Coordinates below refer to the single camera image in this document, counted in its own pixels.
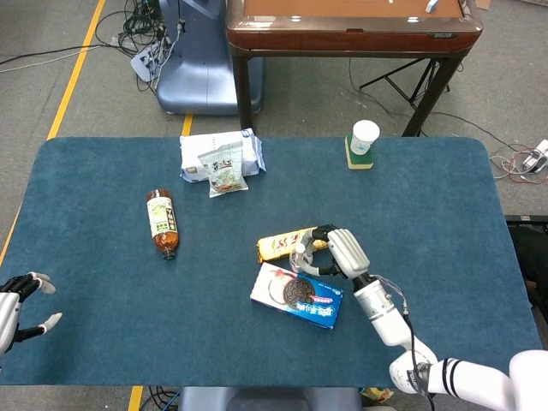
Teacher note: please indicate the small clear glass cup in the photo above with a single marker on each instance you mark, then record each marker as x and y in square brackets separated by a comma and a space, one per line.
[293, 262]

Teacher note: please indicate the brown cardboard piece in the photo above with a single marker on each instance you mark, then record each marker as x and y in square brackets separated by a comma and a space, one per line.
[484, 3]

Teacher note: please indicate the yellow snack wrapper on floor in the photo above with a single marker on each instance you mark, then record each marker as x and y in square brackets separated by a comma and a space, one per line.
[377, 394]

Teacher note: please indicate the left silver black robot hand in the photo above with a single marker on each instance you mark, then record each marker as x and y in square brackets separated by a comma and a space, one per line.
[6, 312]

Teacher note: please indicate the white blue small item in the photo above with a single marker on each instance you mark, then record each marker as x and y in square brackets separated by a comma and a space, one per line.
[431, 5]

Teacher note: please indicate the small green snack packet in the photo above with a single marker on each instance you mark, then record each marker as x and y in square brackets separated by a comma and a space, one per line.
[222, 173]

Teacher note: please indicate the brown wooden table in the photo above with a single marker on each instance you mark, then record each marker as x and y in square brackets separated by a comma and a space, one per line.
[351, 38]

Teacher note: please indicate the white power adapter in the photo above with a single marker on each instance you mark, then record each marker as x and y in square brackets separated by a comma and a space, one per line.
[535, 160]

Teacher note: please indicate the white power strip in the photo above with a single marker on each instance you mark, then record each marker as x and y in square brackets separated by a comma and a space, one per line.
[143, 64]

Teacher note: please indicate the white paper cup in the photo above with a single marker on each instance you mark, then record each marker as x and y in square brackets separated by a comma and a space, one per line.
[363, 137]

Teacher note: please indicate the grey blue robot body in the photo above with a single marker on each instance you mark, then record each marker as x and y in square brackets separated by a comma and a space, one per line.
[257, 400]

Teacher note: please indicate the blue felt table mat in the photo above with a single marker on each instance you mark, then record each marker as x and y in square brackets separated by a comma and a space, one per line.
[107, 308]

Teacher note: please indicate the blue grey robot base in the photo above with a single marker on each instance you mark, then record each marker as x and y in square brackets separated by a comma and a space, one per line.
[197, 64]

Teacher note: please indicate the green yellow sponge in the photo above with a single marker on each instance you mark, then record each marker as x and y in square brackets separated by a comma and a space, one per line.
[359, 162]

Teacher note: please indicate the large white snack bag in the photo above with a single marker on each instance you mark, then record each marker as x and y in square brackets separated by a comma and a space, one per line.
[192, 154]

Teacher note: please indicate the yellow snack bar wrapper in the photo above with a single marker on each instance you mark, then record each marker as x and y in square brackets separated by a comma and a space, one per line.
[274, 246]

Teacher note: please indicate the brown tea bottle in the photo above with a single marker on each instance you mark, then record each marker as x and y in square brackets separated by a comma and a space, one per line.
[162, 218]

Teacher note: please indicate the blue sandwich cookie box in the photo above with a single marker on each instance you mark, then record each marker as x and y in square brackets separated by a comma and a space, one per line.
[317, 308]

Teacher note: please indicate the black box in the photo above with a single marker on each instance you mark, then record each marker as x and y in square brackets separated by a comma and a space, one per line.
[533, 244]

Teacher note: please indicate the black tripod stand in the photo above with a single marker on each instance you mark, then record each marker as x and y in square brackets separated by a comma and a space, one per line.
[402, 87]

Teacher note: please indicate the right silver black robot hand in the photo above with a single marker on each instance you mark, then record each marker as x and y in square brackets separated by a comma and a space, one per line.
[349, 254]

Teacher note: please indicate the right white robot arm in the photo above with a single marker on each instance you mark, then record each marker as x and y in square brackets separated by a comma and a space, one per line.
[381, 312]

